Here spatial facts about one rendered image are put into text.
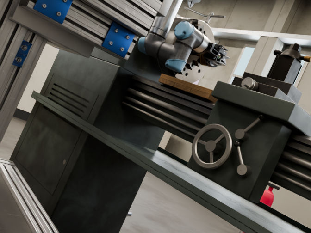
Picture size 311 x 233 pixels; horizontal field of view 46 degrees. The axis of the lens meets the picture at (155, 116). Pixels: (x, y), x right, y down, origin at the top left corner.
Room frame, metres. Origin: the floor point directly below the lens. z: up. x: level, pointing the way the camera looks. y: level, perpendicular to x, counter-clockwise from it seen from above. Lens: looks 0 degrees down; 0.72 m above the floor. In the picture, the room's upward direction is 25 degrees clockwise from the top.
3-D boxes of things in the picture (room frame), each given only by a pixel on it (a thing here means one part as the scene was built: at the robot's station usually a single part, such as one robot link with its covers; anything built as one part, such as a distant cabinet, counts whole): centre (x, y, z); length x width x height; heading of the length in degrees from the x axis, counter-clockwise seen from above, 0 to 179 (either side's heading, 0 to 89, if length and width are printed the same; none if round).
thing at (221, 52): (1.61, -0.10, 1.08); 0.12 x 0.09 x 0.08; 135
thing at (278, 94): (1.43, -0.42, 0.95); 0.43 x 0.18 x 0.04; 135
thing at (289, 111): (1.38, -0.44, 0.90); 0.53 x 0.30 x 0.06; 135
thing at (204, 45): (1.55, -0.04, 1.08); 0.08 x 0.05 x 0.08; 45
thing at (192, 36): (1.50, 0.02, 1.07); 0.11 x 0.08 x 0.09; 135
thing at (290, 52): (1.38, -0.37, 1.14); 0.08 x 0.08 x 0.03
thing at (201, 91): (1.68, -0.18, 0.89); 0.36 x 0.30 x 0.04; 135
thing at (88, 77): (2.12, 0.29, 0.43); 0.60 x 0.48 x 0.86; 45
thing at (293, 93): (1.40, -0.35, 1.00); 0.20 x 0.10 x 0.05; 45
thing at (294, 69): (1.39, -0.37, 1.07); 0.07 x 0.07 x 0.10; 45
